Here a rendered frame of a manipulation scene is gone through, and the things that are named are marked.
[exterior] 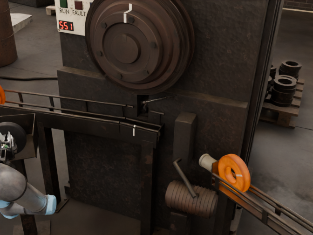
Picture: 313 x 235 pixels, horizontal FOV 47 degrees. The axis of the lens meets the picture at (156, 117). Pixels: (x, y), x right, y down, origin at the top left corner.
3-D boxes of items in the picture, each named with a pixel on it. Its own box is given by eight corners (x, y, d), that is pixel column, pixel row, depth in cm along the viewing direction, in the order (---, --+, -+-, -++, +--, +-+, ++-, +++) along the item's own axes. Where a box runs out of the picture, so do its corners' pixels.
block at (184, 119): (178, 151, 178) (181, 108, 166) (193, 155, 175) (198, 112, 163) (171, 163, 169) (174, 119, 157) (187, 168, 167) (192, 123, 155)
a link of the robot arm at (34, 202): (17, 155, 103) (58, 192, 148) (-21, 155, 103) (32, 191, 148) (10, 196, 98) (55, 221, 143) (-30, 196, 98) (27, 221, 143)
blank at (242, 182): (230, 190, 149) (223, 193, 147) (220, 154, 149) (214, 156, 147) (255, 192, 135) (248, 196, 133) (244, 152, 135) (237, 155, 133)
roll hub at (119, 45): (101, 71, 156) (98, 5, 142) (161, 83, 148) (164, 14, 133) (94, 76, 151) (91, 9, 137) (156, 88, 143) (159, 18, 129)
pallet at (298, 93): (164, 99, 347) (166, 56, 325) (191, 70, 412) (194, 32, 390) (294, 129, 307) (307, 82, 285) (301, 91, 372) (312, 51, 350)
